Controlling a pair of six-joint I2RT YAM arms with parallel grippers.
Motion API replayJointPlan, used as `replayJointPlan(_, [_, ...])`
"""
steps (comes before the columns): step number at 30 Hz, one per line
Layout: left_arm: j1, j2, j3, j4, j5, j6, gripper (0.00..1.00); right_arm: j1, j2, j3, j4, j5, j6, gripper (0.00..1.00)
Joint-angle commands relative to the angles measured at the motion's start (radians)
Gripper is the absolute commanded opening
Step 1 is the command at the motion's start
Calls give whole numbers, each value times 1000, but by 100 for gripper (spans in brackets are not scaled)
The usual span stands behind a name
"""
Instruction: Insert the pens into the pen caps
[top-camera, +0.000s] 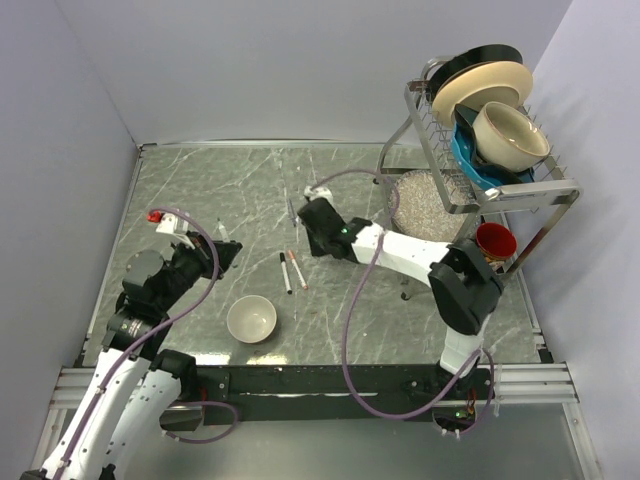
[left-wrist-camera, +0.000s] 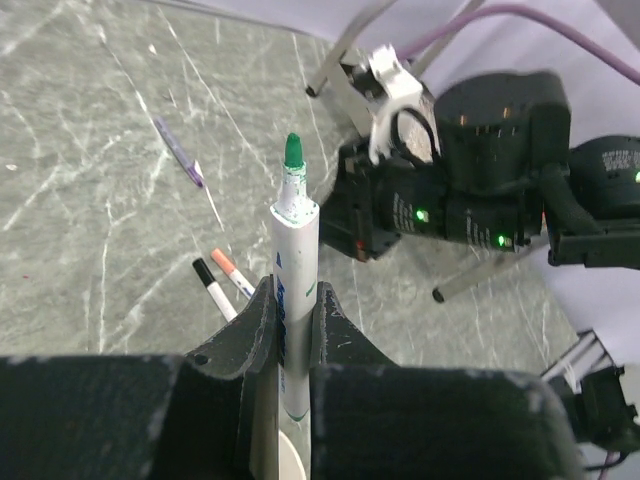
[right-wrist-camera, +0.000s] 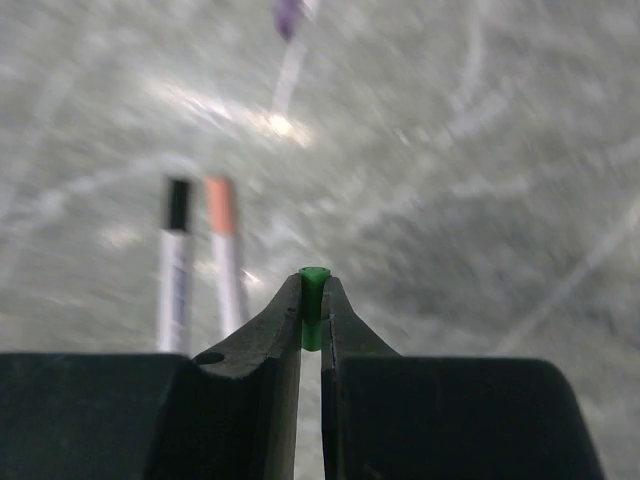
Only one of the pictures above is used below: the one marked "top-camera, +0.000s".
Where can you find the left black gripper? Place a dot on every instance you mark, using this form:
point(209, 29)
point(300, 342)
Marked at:
point(202, 252)

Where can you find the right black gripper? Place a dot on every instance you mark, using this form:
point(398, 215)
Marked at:
point(315, 250)

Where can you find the white pen black tip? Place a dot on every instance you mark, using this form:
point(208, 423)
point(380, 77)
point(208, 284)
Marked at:
point(286, 278)

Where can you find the white pen pink tip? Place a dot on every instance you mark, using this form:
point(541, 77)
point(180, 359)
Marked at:
point(300, 276)

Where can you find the white pen green tip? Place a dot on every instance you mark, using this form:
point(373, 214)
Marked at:
point(223, 231)

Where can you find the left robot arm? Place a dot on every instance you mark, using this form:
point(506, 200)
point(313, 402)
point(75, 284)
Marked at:
point(135, 379)

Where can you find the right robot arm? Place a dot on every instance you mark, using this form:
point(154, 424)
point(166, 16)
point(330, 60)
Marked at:
point(465, 287)

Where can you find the white ceramic bowl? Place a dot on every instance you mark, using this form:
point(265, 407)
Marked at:
point(251, 319)

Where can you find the clear textured glass plate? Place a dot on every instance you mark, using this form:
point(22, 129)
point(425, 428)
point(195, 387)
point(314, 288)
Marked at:
point(421, 213)

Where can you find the metal dish rack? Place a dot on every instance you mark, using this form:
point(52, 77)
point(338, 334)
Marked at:
point(458, 194)

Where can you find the black base bar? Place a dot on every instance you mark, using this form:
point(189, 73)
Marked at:
point(320, 392)

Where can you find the red cup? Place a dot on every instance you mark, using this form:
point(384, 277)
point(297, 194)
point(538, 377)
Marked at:
point(495, 241)

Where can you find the blue dish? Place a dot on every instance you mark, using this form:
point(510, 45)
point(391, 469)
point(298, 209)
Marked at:
point(482, 173)

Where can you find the cream bowl on rack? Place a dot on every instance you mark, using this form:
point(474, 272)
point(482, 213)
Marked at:
point(508, 138)

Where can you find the cream plate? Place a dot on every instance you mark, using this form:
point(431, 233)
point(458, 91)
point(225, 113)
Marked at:
point(504, 82)

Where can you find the black plate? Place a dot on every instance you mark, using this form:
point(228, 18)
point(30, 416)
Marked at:
point(471, 59)

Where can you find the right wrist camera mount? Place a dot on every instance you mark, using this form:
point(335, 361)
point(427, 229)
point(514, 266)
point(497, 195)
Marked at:
point(312, 193)

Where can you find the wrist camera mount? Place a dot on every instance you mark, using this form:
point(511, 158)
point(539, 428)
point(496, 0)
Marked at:
point(169, 224)
point(312, 193)

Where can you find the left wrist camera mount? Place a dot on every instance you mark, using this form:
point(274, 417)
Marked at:
point(169, 224)

